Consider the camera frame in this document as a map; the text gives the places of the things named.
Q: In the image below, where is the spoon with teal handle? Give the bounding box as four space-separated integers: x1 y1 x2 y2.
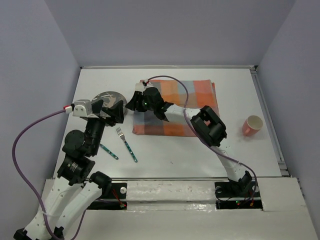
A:
99 144 119 160

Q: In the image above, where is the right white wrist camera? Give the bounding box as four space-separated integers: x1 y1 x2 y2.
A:
135 79 154 93

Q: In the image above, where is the red white paper cup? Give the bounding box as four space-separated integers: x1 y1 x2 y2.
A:
242 115 264 137

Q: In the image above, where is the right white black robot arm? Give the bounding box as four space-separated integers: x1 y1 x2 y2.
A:
125 83 252 196

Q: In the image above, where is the fork with teal handle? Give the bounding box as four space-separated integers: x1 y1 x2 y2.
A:
116 127 138 163

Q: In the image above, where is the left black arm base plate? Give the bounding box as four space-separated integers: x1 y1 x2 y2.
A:
87 181 128 211

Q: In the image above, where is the dark round deer plate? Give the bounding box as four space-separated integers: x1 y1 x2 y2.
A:
91 91 128 116

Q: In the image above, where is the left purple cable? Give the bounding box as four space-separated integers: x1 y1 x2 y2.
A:
11 107 87 240

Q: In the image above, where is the purple cable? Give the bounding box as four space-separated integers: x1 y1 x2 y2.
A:
143 75 258 203
11 107 87 240

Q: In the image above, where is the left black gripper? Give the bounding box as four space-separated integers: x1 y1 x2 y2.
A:
86 98 125 155

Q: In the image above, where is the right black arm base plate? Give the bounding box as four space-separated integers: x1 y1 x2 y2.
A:
214 181 263 210

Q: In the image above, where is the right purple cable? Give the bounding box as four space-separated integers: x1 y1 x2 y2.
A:
143 75 258 203

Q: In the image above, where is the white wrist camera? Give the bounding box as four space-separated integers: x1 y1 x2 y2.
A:
135 79 154 93
63 99 93 118

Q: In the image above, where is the aluminium table edge rail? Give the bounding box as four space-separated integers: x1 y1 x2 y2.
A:
80 65 256 70

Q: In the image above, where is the orange grey checkered cloth napkin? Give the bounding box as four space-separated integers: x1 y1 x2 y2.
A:
132 79 219 137

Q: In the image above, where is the white front cover panel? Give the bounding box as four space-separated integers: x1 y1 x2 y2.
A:
65 177 317 240

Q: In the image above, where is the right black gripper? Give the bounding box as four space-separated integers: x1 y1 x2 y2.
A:
125 90 156 112

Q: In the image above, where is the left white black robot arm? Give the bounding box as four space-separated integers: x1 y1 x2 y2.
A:
11 99 124 240

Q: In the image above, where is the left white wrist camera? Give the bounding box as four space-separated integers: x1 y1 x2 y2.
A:
63 99 93 118

